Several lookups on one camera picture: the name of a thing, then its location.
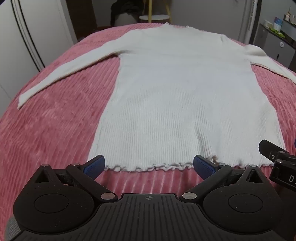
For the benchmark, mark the blue and white box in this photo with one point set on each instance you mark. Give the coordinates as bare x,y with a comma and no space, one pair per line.
278,24

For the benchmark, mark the brown wooden door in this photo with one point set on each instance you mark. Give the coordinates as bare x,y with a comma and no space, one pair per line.
81,16

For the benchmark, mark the white ribbed knit sweater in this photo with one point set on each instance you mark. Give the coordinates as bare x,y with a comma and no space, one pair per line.
175,102

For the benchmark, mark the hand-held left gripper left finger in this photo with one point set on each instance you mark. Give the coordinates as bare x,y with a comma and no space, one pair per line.
95,165

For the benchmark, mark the yellow-legged side table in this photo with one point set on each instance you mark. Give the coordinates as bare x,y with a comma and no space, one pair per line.
154,17

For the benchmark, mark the dark clothing pile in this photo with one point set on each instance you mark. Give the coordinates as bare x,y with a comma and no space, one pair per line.
124,11

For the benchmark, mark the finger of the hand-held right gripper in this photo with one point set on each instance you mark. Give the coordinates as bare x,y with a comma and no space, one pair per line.
271,150

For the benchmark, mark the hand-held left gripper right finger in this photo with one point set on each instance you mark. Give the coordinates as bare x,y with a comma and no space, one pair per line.
203,167

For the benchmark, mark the white wardrobe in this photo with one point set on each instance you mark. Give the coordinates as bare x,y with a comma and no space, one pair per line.
27,30

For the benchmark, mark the grey cabinet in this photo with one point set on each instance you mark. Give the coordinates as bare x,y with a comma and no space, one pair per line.
268,44

